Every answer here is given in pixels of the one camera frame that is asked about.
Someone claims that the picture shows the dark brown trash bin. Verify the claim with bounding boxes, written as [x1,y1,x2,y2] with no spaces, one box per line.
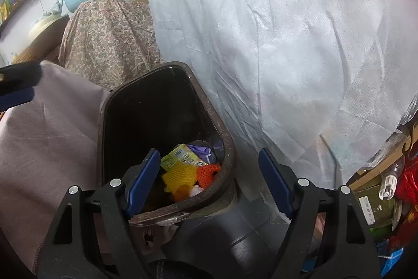
[97,61,236,228]

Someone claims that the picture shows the blue packet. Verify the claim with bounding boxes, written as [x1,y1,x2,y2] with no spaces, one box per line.
[375,241,407,278]

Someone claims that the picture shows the dark green box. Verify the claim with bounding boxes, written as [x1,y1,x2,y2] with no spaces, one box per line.
[349,180,396,229]

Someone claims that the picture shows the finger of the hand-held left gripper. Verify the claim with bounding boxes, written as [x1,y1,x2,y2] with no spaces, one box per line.
[0,61,43,111]

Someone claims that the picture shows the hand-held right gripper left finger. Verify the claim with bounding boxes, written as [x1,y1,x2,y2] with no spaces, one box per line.
[38,148,161,279]

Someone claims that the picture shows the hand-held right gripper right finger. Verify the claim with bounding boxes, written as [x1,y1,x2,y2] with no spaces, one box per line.
[258,147,381,279]

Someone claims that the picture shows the brown container with cream lid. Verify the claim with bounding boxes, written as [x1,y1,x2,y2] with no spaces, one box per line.
[28,15,71,61]

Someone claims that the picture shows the white nonwoven cloth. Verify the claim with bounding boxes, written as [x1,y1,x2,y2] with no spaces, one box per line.
[142,0,418,203]

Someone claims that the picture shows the orange foam fruit net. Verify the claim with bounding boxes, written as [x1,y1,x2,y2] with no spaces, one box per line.
[196,163,223,190]

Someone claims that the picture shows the clear plastic bottle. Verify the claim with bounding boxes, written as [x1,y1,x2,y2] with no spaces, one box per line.
[378,157,406,202]

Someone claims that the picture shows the grey crumpled cloth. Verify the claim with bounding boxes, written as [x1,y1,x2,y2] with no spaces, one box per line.
[42,0,65,19]

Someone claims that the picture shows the purple plastic bag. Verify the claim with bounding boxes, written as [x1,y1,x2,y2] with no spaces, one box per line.
[188,141,226,166]

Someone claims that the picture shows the paisley patterned cloth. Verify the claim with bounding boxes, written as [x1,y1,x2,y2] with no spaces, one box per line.
[59,0,164,92]

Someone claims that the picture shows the low wooden shelf board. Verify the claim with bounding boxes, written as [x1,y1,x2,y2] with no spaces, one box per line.
[345,130,418,186]

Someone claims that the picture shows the yellow snack wrapper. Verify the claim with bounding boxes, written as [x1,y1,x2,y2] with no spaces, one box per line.
[160,143,208,173]

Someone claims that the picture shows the red shiny packet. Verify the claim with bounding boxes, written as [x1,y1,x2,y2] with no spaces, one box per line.
[388,160,418,248]

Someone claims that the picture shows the yellow foam fruit net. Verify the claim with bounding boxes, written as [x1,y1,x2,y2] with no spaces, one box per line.
[161,164,201,203]

